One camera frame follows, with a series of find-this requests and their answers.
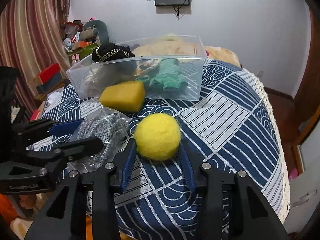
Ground green storage bin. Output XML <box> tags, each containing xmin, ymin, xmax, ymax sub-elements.
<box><xmin>67</xmin><ymin>43</ymin><xmax>98</xmax><ymax>60</ymax></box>

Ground clear plastic storage box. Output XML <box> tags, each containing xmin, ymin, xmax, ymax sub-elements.
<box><xmin>67</xmin><ymin>35</ymin><xmax>207</xmax><ymax>101</ymax></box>

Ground white cloth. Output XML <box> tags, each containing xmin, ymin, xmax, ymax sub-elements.
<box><xmin>84</xmin><ymin>66</ymin><xmax>120</xmax><ymax>95</ymax></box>

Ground blue white patterned tablecloth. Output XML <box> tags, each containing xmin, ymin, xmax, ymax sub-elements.
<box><xmin>26</xmin><ymin>60</ymin><xmax>290</xmax><ymax>239</ymax></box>

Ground striped red beige curtain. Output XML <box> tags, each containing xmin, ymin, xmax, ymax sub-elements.
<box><xmin>1</xmin><ymin>0</ymin><xmax>71</xmax><ymax>113</ymax></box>

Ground green knitted sock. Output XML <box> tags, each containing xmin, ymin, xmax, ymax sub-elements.
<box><xmin>135</xmin><ymin>58</ymin><xmax>188</xmax><ymax>92</ymax></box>

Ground wooden door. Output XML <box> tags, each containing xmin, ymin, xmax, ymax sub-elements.
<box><xmin>291</xmin><ymin>12</ymin><xmax>319</xmax><ymax>141</ymax></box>

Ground yellow felt ball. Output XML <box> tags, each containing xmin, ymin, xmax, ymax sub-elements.
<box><xmin>134</xmin><ymin>113</ymin><xmax>181</xmax><ymax>161</ymax></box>

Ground grey socks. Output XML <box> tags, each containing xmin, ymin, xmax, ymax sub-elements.
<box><xmin>67</xmin><ymin>107</ymin><xmax>131</xmax><ymax>173</ymax></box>

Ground grey plush dinosaur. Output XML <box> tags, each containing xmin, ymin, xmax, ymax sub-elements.
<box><xmin>80</xmin><ymin>20</ymin><xmax>110</xmax><ymax>46</ymax></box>

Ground floral fabric scrunchie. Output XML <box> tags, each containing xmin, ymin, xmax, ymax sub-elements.
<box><xmin>135</xmin><ymin>59</ymin><xmax>161</xmax><ymax>77</ymax></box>

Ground yellow sponge block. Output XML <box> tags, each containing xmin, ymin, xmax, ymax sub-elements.
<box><xmin>99</xmin><ymin>81</ymin><xmax>145</xmax><ymax>113</ymax></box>

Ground beige patchwork blanket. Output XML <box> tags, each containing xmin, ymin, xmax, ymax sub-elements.
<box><xmin>133</xmin><ymin>40</ymin><xmax>241</xmax><ymax>67</ymax></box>

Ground pink rabbit plush toy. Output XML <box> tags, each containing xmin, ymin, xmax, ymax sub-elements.
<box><xmin>71</xmin><ymin>54</ymin><xmax>81</xmax><ymax>66</ymax></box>

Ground black cloth with chain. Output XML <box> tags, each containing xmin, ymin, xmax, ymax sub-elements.
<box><xmin>91</xmin><ymin>43</ymin><xmax>135</xmax><ymax>63</ymax></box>

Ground red box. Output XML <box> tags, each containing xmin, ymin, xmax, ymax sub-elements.
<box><xmin>33</xmin><ymin>63</ymin><xmax>60</xmax><ymax>86</ymax></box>

